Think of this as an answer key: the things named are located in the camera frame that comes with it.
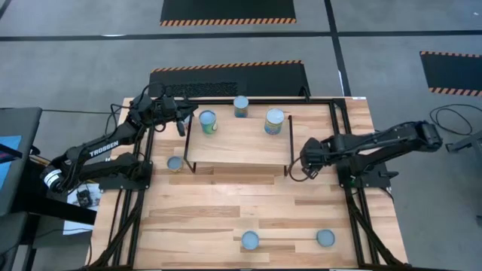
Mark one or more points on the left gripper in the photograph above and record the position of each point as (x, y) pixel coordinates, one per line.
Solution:
(175, 108)

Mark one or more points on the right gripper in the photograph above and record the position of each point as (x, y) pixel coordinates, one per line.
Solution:
(314, 152)

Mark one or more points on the blue labelled tin can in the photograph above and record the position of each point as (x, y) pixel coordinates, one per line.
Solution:
(241, 102)

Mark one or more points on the green can with purple arc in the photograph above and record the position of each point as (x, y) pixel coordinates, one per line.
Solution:
(208, 117)

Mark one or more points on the black table beam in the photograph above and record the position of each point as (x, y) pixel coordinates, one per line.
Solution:
(68, 212)

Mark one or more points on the black table frame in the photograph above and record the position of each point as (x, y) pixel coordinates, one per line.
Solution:
(340, 120)

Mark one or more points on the short teal can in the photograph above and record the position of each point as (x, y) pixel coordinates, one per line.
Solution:
(325, 238)

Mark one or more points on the black hazard striped floor mat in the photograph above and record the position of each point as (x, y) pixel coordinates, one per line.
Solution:
(452, 71)
(226, 9)
(263, 81)

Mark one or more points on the mushroom print short can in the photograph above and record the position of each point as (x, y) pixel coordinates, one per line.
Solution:
(175, 164)

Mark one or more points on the vegetable print tall can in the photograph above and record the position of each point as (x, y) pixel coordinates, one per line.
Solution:
(250, 240)

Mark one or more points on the blue screen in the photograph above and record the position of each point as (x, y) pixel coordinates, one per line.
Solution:
(9, 150)

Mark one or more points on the small black device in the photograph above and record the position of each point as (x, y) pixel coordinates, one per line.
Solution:
(84, 197)

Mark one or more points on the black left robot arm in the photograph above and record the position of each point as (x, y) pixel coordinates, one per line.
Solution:
(103, 148)

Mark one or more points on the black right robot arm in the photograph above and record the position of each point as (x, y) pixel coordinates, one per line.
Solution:
(395, 137)

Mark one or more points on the wooden shelf with black legs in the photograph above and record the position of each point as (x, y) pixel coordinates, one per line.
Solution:
(241, 147)

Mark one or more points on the blue and yellow gradient can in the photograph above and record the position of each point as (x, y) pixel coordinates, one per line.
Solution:
(274, 116)

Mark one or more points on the grey stand foot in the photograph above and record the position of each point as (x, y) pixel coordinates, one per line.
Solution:
(467, 142)

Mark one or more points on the white paper sheet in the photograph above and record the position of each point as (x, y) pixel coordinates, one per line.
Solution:
(75, 226)

